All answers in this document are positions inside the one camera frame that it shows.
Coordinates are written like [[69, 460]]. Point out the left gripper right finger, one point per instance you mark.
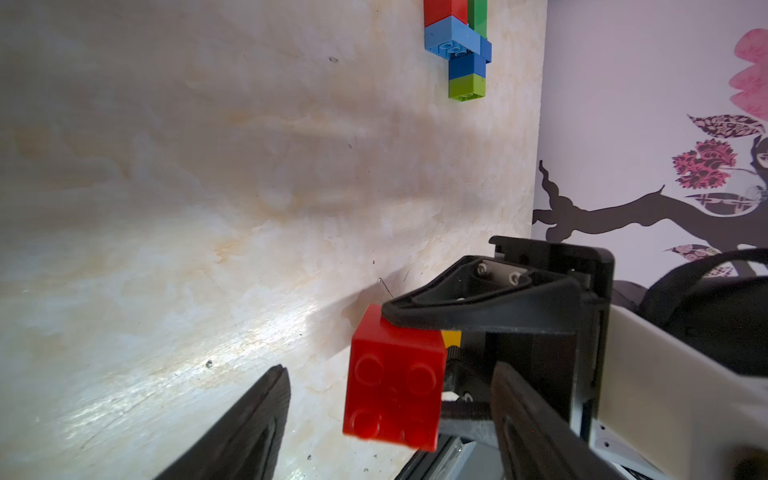
[[533, 440]]

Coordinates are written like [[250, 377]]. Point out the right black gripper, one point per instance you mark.
[[533, 315]]

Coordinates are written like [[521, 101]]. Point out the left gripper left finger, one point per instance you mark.
[[245, 442]]

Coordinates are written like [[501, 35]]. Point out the yellow lego brick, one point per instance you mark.
[[451, 338]]

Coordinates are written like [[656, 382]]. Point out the lime green lego brick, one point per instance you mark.
[[466, 88]]

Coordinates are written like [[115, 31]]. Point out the blue long lego brick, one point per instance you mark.
[[450, 37]]

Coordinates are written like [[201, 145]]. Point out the red square lego brick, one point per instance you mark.
[[438, 10]]

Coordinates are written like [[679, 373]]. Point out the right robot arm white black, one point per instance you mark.
[[683, 391]]

